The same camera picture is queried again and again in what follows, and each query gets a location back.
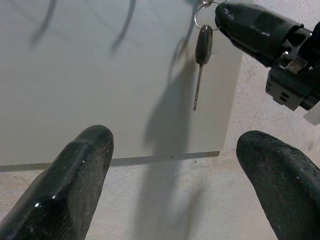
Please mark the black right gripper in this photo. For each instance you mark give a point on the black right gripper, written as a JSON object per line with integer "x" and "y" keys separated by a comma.
{"x": 300, "y": 85}

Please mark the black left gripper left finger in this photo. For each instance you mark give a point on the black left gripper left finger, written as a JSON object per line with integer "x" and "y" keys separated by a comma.
{"x": 70, "y": 180}

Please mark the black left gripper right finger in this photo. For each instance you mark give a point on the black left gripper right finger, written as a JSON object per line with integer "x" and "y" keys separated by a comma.
{"x": 282, "y": 180}

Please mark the black head key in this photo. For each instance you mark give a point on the black head key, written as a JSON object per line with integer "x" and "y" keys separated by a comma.
{"x": 203, "y": 45}

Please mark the white hook board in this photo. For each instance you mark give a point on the white hook board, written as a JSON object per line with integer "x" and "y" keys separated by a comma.
{"x": 75, "y": 95}

